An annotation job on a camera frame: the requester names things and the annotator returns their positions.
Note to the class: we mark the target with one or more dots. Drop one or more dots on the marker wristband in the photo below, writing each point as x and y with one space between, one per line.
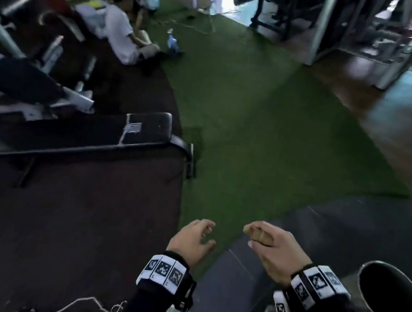
162 271
316 282

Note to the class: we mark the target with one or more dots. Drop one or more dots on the left marker wristband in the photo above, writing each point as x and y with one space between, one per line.
162 271

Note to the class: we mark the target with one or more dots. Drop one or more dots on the steel bin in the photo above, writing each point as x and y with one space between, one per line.
388 295

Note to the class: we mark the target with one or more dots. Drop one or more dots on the right marker wristband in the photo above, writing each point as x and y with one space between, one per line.
316 282

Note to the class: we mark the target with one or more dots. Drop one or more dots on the white machine frame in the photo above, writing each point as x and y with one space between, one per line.
77 99

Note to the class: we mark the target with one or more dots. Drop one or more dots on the clear blue spray bottle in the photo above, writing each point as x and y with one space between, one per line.
173 42

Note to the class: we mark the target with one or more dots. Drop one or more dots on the green turf mat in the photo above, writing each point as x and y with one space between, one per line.
269 132

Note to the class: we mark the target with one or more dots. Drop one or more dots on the grey metal rack frame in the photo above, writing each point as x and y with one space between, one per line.
321 25

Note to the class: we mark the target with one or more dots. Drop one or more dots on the person's left hand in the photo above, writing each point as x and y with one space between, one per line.
189 240

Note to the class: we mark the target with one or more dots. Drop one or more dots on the black bench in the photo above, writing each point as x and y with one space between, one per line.
80 133

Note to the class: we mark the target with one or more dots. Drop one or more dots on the translucent plastic storage box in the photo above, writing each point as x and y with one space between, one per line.
91 18

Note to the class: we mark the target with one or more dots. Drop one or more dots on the brown cleaning cloth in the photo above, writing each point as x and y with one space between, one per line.
259 237

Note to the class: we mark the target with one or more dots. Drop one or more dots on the person's right hand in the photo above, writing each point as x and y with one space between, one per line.
283 258

